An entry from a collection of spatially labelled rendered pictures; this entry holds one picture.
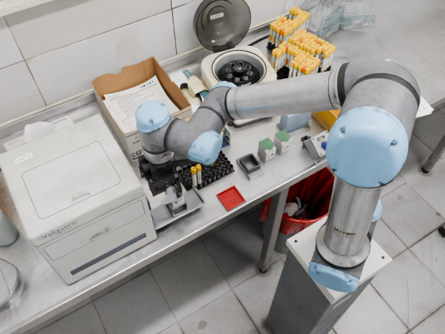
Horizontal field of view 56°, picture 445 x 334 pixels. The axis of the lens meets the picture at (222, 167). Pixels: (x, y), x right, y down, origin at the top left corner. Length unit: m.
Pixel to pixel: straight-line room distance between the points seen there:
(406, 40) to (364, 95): 1.34
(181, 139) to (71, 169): 0.32
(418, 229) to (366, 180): 1.82
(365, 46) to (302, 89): 1.11
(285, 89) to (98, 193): 0.49
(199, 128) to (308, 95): 0.24
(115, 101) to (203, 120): 0.68
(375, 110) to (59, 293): 0.96
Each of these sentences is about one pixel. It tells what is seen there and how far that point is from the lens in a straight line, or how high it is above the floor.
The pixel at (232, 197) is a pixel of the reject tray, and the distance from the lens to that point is 1.33.
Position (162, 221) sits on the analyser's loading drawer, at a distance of 1.26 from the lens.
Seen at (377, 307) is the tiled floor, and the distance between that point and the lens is 2.23.
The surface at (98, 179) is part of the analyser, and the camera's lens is 1.05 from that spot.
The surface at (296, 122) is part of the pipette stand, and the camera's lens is 1.48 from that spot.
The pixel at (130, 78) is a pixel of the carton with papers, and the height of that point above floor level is 0.97.
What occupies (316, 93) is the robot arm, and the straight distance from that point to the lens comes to 0.82.
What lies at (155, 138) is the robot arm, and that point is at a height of 1.31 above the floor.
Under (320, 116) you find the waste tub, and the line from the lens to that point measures 1.52.
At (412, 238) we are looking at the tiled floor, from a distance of 2.45.
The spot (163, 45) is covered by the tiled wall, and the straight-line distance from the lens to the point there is 1.65.
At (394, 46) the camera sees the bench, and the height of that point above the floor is 0.88.
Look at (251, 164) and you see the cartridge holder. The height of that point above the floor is 0.89.
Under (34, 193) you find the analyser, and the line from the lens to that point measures 1.08.
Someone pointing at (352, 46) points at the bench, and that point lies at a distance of 1.91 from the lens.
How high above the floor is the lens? 2.02
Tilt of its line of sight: 55 degrees down
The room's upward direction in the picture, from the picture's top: 1 degrees clockwise
